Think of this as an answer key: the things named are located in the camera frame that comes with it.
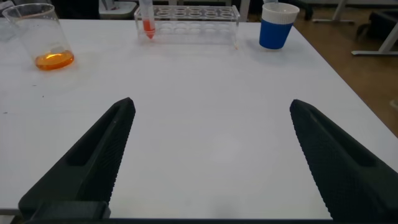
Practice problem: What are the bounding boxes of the clear acrylic test tube rack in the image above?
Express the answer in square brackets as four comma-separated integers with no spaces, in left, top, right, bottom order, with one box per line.
[134,4,241,47]

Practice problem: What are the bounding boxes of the blue white paper cup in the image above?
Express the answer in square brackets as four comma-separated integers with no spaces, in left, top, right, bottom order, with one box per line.
[259,2,300,50]

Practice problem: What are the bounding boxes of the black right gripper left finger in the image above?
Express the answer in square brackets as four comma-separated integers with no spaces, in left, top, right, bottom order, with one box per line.
[18,97,136,218]

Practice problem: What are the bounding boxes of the red pigment test tube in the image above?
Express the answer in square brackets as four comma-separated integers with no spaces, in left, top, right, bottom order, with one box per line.
[138,0,156,40]

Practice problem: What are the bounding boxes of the long white standing desk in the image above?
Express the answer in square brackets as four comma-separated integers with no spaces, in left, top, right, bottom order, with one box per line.
[312,0,398,57]

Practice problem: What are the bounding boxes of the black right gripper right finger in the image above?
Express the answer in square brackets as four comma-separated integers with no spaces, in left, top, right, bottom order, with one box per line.
[289,99,398,222]

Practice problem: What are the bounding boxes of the clear glass beaker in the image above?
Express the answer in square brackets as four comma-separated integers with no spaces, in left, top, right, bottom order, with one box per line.
[2,2,75,72]

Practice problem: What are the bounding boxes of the black mobile robot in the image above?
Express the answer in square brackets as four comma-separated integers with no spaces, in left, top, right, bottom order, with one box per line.
[356,11,398,41]

